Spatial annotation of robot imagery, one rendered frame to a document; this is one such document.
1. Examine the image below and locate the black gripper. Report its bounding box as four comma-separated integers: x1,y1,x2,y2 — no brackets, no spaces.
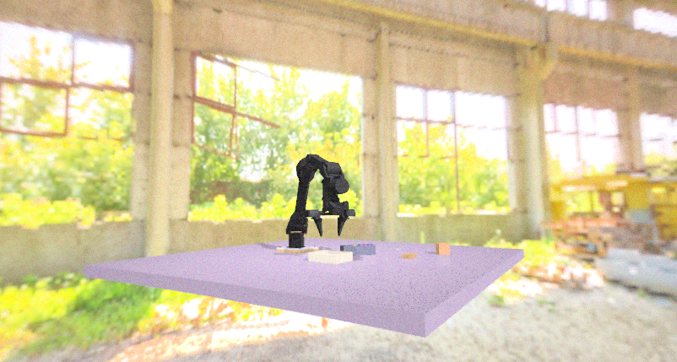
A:
305,195,355,236

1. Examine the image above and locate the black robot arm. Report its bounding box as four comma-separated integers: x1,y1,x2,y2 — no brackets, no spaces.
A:
286,154,349,248

